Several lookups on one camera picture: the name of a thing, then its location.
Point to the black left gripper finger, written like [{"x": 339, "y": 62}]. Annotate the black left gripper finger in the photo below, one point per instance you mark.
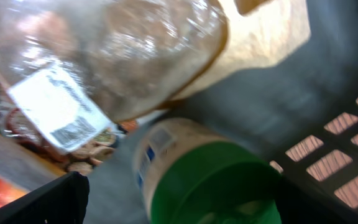
[{"x": 63, "y": 200}]

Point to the orange tissue packet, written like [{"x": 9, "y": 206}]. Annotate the orange tissue packet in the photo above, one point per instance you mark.
[{"x": 22, "y": 171}]

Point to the green lidded jar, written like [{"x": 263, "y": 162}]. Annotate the green lidded jar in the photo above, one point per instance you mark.
[{"x": 187, "y": 173}]

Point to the red patterned snack bag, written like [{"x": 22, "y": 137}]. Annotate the red patterned snack bag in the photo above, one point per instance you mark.
[{"x": 84, "y": 159}]

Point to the grey plastic shopping basket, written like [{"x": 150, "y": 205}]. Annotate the grey plastic shopping basket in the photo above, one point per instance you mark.
[{"x": 301, "y": 113}]

